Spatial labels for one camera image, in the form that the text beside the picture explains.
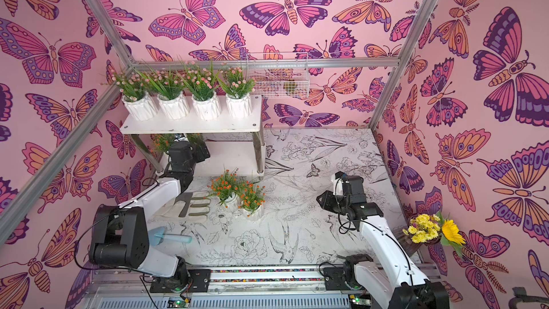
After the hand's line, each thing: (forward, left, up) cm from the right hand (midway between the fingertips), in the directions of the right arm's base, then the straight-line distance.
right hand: (321, 197), depth 83 cm
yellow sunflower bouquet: (-16, -29, +13) cm, 36 cm away
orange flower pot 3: (0, +36, +5) cm, 37 cm away
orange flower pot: (+17, +64, +12) cm, 67 cm away
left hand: (+20, +52, +8) cm, 56 cm away
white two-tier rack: (+33, +40, -7) cm, 52 cm away
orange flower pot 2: (+20, +52, +10) cm, 57 cm away
